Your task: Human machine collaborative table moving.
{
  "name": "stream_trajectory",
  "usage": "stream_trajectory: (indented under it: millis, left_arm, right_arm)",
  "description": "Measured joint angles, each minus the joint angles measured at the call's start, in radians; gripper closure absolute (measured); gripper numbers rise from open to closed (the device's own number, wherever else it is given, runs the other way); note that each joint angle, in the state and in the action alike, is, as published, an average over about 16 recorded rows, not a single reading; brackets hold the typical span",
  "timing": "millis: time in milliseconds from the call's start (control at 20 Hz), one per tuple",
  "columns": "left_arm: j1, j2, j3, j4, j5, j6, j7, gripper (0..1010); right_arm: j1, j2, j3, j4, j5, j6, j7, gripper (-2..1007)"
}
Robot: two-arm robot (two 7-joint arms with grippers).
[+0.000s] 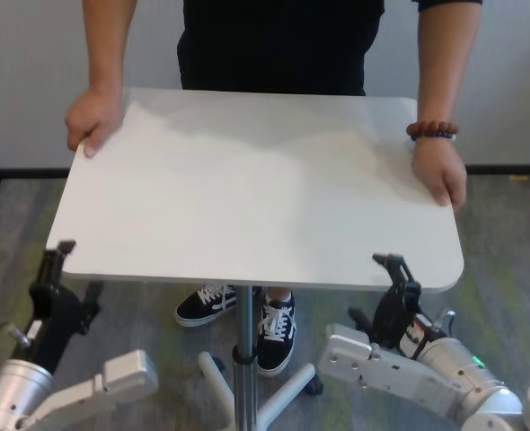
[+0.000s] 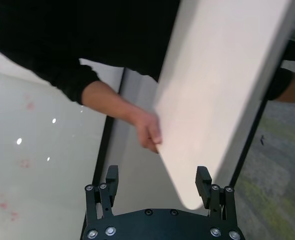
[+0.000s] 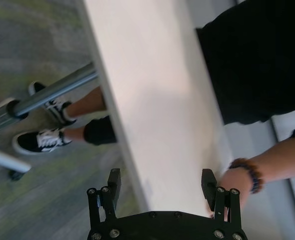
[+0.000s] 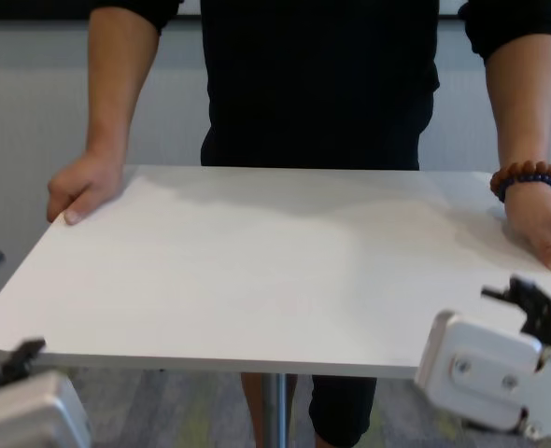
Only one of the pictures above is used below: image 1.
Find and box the person's left forearm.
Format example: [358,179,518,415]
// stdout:
[415,0,481,129]

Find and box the black wall baseboard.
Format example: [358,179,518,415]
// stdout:
[0,164,530,179]

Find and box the left arm cable plug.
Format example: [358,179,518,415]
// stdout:
[0,321,35,374]

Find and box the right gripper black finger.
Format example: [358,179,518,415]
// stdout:
[347,306,375,336]
[371,252,412,288]

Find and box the arm cable plug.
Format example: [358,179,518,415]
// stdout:
[0,321,35,374]
[430,308,457,338]

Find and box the brown bead bracelet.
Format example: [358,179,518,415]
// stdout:
[405,119,460,143]

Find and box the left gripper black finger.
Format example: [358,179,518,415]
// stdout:
[83,281,105,336]
[38,240,77,288]

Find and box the person's right hand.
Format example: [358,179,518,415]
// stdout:
[65,85,127,159]

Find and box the person's right forearm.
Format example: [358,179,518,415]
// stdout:
[81,0,138,98]

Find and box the right arm cable plug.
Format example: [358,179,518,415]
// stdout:
[430,308,457,338]

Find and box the white rolling table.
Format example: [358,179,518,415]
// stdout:
[46,87,466,431]

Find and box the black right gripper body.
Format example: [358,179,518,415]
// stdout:
[371,280,428,356]

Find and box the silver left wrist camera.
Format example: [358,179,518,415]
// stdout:
[24,349,161,431]

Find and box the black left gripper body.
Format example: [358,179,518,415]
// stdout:
[23,281,87,374]

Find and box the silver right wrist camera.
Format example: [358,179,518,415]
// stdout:
[317,322,462,417]

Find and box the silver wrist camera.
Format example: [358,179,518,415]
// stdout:
[24,349,161,431]
[317,322,462,417]

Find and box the person's left hand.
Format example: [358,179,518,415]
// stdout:
[410,136,468,212]

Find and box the person's left black sneaker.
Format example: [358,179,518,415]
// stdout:
[255,291,298,376]

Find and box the person in black shirt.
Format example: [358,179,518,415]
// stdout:
[176,0,484,97]

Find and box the person's left leg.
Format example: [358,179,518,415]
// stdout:
[264,288,296,306]

